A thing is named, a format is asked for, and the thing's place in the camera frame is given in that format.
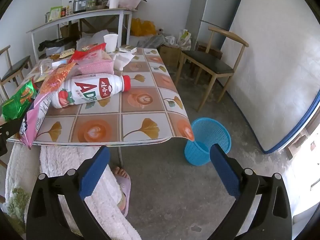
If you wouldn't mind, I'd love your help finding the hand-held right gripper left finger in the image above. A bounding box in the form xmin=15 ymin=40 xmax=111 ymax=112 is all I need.
xmin=26 ymin=145 xmax=118 ymax=240

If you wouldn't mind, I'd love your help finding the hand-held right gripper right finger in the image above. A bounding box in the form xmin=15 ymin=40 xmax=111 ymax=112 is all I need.
xmin=210 ymin=144 xmax=293 ymax=240

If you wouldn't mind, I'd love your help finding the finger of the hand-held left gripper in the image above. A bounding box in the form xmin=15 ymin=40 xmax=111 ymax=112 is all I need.
xmin=0 ymin=118 xmax=23 ymax=156

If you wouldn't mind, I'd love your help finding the blue plastic basket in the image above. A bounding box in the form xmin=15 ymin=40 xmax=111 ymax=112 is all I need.
xmin=184 ymin=117 xmax=232 ymax=167

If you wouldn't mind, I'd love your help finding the white bottle with red cap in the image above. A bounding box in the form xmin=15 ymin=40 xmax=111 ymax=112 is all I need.
xmin=50 ymin=73 xmax=132 ymax=109

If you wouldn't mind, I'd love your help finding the pink knitted cloth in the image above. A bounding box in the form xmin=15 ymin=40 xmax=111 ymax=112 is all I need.
xmin=76 ymin=60 xmax=114 ymax=75

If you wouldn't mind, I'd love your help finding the person's foot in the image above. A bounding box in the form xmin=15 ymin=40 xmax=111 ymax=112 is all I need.
xmin=112 ymin=167 xmax=130 ymax=212

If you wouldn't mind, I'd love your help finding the green snack bag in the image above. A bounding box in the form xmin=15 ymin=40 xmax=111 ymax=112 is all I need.
xmin=2 ymin=79 xmax=38 ymax=121

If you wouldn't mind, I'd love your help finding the pink snack bag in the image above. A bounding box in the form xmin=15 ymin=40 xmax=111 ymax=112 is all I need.
xmin=19 ymin=89 xmax=52 ymax=148

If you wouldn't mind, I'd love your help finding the purple slipper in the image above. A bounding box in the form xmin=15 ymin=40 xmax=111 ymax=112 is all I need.
xmin=115 ymin=174 xmax=132 ymax=217

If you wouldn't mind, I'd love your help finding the white fluffy robe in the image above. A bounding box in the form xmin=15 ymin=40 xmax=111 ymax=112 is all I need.
xmin=5 ymin=142 xmax=142 ymax=240

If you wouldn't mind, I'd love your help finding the wooden chair with dark seat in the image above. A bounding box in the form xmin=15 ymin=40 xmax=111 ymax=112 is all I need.
xmin=175 ymin=27 xmax=250 ymax=112
xmin=0 ymin=45 xmax=33 ymax=100

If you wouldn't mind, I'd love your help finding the patterned tablecloth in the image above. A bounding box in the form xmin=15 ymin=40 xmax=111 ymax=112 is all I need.
xmin=7 ymin=47 xmax=195 ymax=147

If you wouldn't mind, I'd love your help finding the yellow snack packet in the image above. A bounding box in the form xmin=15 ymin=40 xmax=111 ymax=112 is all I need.
xmin=59 ymin=49 xmax=76 ymax=59

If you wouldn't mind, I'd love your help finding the black bag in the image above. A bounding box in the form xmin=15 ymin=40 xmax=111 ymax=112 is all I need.
xmin=37 ymin=38 xmax=76 ymax=52

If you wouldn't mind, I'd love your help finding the red snack packet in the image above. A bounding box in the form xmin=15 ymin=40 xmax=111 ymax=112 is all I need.
xmin=68 ymin=43 xmax=107 ymax=63

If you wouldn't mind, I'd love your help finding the white mattress with blue edge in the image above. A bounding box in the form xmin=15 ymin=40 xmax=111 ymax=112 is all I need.
xmin=220 ymin=0 xmax=320 ymax=155

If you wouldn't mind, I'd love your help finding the crumpled white plastic bag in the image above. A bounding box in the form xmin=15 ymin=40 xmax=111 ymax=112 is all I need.
xmin=113 ymin=52 xmax=136 ymax=71

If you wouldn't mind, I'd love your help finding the green packet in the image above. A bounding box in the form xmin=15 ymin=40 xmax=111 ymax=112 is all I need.
xmin=48 ymin=6 xmax=63 ymax=21

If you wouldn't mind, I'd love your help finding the small flat packet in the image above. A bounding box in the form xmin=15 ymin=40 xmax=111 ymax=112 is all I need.
xmin=118 ymin=44 xmax=137 ymax=54

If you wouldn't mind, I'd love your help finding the cardboard box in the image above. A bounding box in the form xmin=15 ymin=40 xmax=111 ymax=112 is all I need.
xmin=158 ymin=44 xmax=182 ymax=67

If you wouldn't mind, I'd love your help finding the white paper cup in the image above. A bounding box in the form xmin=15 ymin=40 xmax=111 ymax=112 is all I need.
xmin=103 ymin=33 xmax=118 ymax=53

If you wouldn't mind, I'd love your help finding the white shopping bag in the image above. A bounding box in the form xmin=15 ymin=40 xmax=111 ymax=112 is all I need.
xmin=165 ymin=29 xmax=192 ymax=51

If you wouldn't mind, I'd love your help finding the white side table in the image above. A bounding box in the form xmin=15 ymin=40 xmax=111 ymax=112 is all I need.
xmin=26 ymin=7 xmax=138 ymax=63

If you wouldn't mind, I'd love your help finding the yellow plastic bag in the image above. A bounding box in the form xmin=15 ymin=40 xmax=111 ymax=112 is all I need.
xmin=131 ymin=17 xmax=156 ymax=37

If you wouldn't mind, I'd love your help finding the grey refrigerator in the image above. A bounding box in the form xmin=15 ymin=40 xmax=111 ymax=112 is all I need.
xmin=185 ymin=0 xmax=243 ymax=52

